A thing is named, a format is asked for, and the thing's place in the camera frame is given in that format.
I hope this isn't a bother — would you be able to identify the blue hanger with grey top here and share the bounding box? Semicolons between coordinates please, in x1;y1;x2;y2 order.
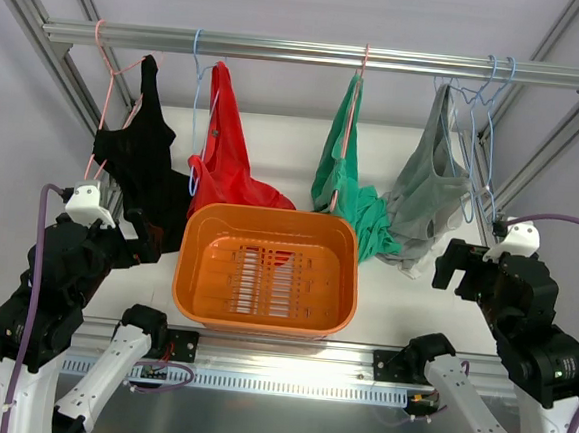
440;78;475;224

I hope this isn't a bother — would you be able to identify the red tank top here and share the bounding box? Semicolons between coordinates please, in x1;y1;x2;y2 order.
187;62;295;216

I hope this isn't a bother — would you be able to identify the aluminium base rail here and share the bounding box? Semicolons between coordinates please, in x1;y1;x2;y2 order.
68;317;514;398

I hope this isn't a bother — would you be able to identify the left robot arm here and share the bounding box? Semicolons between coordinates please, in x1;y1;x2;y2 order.
0;208;168;433

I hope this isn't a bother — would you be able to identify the blue empty hanger inner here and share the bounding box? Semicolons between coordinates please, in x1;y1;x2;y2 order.
461;55;497;179

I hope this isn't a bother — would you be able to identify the blue empty hanger outer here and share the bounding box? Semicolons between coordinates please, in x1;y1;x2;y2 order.
481;56;517;224

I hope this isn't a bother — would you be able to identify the grey tank top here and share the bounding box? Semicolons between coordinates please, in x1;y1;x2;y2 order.
378;83;472;279

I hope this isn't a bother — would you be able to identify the pink hanger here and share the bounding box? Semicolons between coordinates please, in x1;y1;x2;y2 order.
327;41;372;216
84;19;166;186

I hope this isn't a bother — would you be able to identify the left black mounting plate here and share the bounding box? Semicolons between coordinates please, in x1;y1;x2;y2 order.
162;328;200;363

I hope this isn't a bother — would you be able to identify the black mounting plate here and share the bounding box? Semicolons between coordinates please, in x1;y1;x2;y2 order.
372;349;408;384
162;328;200;363

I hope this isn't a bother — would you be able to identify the blue hanger with red top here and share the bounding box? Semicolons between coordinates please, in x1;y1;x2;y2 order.
188;29;215;197

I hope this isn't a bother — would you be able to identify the aluminium hanging rail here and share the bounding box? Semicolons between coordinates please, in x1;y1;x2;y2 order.
42;19;579;90

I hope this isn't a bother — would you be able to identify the orange plastic basket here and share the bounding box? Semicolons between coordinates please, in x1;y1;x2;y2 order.
172;203;358;340

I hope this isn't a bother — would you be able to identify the green tank top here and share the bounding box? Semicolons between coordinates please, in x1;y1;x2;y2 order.
310;74;402;261

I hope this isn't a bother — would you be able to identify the white slotted cable duct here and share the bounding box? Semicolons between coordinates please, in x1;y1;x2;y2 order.
63;356;409;408

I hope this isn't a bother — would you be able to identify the blue empty hanger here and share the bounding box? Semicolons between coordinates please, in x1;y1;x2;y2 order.
461;55;497;179
481;56;517;224

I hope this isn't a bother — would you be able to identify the black tank top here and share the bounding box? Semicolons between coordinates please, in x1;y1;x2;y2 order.
93;55;192;254

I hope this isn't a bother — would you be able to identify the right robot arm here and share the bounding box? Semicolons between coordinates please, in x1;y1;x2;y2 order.
384;240;579;433

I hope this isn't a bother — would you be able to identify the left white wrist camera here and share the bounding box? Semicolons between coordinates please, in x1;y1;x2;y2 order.
65;180;116;229

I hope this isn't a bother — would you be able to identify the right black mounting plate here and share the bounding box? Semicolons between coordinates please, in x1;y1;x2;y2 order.
372;349;408;384

